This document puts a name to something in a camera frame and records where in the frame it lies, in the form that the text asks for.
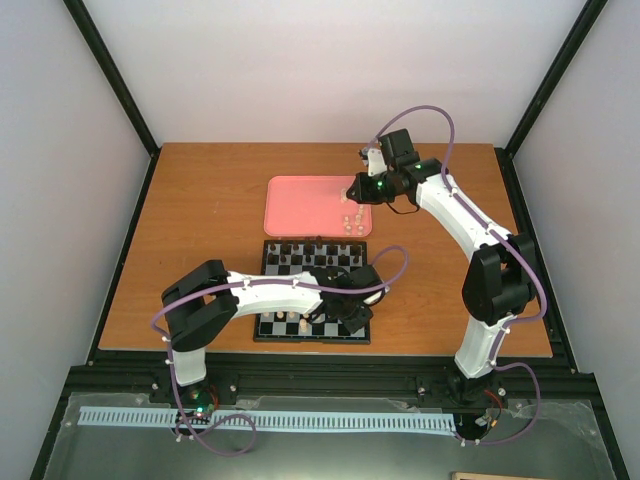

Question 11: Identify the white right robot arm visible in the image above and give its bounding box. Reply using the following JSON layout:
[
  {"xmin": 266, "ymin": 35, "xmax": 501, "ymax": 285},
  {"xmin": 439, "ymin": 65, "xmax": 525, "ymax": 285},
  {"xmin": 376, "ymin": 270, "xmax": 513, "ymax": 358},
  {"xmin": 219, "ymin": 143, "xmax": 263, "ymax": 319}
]
[{"xmin": 346, "ymin": 129, "xmax": 547, "ymax": 402}]

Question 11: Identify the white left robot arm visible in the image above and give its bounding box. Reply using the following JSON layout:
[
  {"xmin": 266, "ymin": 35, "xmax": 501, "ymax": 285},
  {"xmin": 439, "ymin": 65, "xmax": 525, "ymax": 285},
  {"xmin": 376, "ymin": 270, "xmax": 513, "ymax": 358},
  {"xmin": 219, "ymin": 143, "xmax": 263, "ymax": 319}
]
[{"xmin": 161, "ymin": 260, "xmax": 389, "ymax": 403}]

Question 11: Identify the black white chess board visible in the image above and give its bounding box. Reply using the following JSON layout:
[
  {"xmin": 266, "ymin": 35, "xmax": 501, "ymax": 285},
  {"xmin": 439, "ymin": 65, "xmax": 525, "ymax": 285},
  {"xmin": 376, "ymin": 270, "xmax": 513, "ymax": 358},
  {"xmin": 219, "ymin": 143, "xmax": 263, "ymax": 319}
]
[{"xmin": 253, "ymin": 239, "xmax": 370, "ymax": 345}]

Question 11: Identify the pink plastic tray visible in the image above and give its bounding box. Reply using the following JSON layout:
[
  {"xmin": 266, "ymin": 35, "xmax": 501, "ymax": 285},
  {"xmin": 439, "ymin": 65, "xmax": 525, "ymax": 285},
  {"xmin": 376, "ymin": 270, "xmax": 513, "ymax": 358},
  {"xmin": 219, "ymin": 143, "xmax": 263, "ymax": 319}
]
[{"xmin": 263, "ymin": 176, "xmax": 373, "ymax": 238}]

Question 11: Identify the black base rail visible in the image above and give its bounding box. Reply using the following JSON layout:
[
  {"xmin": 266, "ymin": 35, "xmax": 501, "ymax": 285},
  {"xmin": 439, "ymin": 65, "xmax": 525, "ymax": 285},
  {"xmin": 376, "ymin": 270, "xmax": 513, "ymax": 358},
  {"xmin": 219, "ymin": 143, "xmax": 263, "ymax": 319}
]
[{"xmin": 59, "ymin": 351, "xmax": 604, "ymax": 412}]

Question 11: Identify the light blue cable duct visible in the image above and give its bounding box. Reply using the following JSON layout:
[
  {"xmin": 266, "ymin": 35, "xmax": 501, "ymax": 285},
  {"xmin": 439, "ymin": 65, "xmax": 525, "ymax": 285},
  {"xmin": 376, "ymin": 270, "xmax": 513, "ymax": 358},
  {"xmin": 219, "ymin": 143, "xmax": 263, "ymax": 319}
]
[{"xmin": 77, "ymin": 406, "xmax": 456, "ymax": 436}]

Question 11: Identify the black right frame post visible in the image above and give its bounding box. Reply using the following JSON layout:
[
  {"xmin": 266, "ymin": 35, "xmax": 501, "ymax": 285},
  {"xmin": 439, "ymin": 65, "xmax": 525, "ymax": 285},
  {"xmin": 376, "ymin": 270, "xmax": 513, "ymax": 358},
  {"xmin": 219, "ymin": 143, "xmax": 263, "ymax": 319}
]
[{"xmin": 502, "ymin": 0, "xmax": 609, "ymax": 156}]

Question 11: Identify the black aluminium frame post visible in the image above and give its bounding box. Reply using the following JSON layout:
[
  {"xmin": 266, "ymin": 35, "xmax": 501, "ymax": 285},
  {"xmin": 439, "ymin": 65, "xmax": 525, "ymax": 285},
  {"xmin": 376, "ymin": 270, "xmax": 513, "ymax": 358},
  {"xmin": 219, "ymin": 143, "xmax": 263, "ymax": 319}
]
[{"xmin": 62, "ymin": 0, "xmax": 156, "ymax": 151}]

